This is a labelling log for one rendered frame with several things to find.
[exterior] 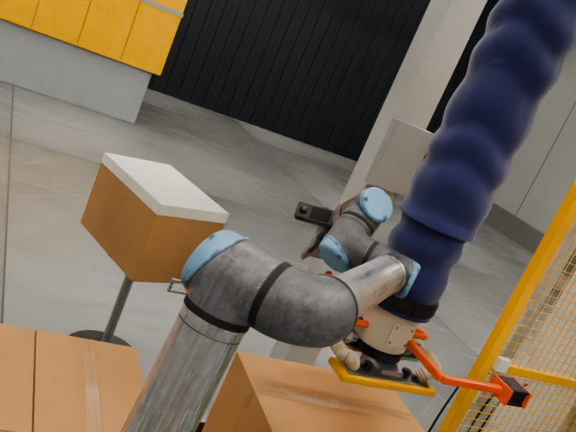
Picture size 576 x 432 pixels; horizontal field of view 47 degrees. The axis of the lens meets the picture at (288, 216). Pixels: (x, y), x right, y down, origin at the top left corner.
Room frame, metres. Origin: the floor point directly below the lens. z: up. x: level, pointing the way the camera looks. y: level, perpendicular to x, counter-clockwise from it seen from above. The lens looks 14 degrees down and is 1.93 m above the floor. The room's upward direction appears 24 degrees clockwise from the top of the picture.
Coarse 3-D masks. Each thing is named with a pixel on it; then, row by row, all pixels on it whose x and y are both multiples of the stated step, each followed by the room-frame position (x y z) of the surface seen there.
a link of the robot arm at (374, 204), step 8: (368, 192) 1.58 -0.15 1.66; (376, 192) 1.60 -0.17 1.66; (384, 192) 1.62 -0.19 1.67; (352, 200) 1.62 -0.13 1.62; (360, 200) 1.57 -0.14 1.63; (368, 200) 1.57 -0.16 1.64; (376, 200) 1.58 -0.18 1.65; (384, 200) 1.60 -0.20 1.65; (344, 208) 1.64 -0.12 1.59; (352, 208) 1.58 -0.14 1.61; (360, 208) 1.57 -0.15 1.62; (368, 208) 1.56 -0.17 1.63; (376, 208) 1.57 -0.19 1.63; (384, 208) 1.58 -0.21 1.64; (392, 208) 1.60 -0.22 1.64; (368, 216) 1.56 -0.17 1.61; (376, 216) 1.56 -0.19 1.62; (384, 216) 1.57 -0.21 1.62; (376, 224) 1.58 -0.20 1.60
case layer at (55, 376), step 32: (0, 352) 2.04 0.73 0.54; (32, 352) 2.12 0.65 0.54; (64, 352) 2.20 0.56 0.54; (96, 352) 2.29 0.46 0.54; (128, 352) 2.38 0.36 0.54; (0, 384) 1.88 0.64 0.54; (32, 384) 1.95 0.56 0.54; (64, 384) 2.02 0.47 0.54; (96, 384) 2.10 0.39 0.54; (128, 384) 2.18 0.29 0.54; (0, 416) 1.75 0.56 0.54; (32, 416) 1.81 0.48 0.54; (64, 416) 1.87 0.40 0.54; (96, 416) 1.93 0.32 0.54
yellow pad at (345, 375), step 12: (336, 360) 1.79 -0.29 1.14; (336, 372) 1.74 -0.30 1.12; (348, 372) 1.74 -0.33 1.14; (360, 372) 1.76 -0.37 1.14; (372, 372) 1.80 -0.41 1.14; (408, 372) 1.85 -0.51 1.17; (360, 384) 1.74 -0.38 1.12; (372, 384) 1.75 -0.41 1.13; (384, 384) 1.77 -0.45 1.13; (396, 384) 1.80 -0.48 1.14; (408, 384) 1.83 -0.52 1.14; (420, 384) 1.85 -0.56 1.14; (432, 396) 1.86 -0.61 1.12
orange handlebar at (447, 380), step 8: (360, 320) 1.84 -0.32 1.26; (416, 336) 1.93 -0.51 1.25; (424, 336) 1.95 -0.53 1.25; (408, 344) 1.85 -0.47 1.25; (416, 344) 1.84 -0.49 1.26; (416, 352) 1.80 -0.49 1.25; (424, 360) 1.76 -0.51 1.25; (432, 368) 1.73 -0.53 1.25; (440, 376) 1.70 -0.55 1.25; (448, 376) 1.71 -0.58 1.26; (448, 384) 1.70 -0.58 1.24; (456, 384) 1.71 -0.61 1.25; (464, 384) 1.72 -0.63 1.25; (472, 384) 1.74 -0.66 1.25; (480, 384) 1.75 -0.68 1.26; (488, 384) 1.77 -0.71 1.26; (496, 384) 1.80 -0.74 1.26; (496, 392) 1.78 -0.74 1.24
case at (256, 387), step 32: (224, 384) 1.95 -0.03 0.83; (256, 384) 1.81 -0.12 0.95; (288, 384) 1.89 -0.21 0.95; (320, 384) 1.98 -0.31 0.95; (352, 384) 2.08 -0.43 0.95; (224, 416) 1.87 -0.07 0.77; (256, 416) 1.71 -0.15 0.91; (288, 416) 1.72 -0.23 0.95; (320, 416) 1.79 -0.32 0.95; (352, 416) 1.87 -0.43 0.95; (384, 416) 1.96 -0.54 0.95
